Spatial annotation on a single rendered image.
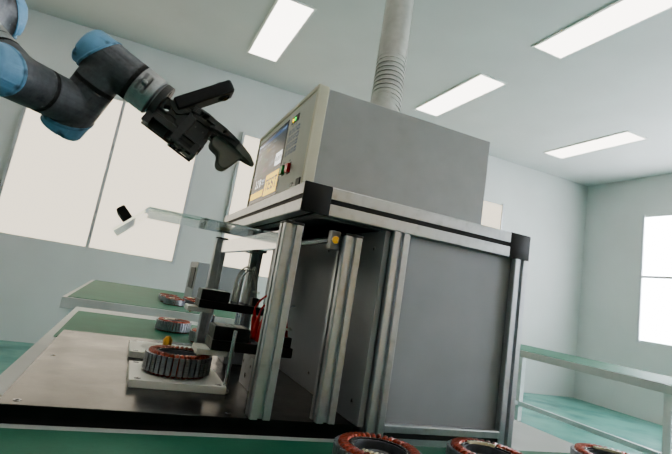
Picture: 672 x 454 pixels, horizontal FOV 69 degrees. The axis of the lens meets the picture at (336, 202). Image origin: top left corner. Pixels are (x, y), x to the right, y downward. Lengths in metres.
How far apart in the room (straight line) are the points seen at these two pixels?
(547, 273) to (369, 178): 7.29
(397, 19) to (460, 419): 2.26
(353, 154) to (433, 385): 0.42
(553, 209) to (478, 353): 7.43
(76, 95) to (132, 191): 4.72
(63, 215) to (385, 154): 4.95
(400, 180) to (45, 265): 4.99
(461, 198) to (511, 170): 6.80
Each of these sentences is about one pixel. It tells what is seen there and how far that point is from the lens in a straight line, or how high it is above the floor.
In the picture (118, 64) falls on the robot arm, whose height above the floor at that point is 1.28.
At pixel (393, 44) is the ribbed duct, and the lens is 2.71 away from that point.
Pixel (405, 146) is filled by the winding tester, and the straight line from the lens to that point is 0.95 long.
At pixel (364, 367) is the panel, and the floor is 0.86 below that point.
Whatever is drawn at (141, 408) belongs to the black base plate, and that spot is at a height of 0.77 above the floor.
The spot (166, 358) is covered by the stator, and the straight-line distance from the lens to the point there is 0.86.
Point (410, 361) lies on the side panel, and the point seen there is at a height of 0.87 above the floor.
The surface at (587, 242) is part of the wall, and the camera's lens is 8.67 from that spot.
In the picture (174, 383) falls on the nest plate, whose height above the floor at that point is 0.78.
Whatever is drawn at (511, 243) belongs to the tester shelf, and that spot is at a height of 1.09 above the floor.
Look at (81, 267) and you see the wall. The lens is 5.64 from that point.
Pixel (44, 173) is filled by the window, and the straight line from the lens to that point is 5.74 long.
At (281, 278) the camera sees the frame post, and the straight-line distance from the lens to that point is 0.72.
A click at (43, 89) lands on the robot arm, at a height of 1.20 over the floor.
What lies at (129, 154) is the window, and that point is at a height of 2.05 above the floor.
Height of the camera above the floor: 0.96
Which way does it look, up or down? 10 degrees up
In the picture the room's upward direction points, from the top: 9 degrees clockwise
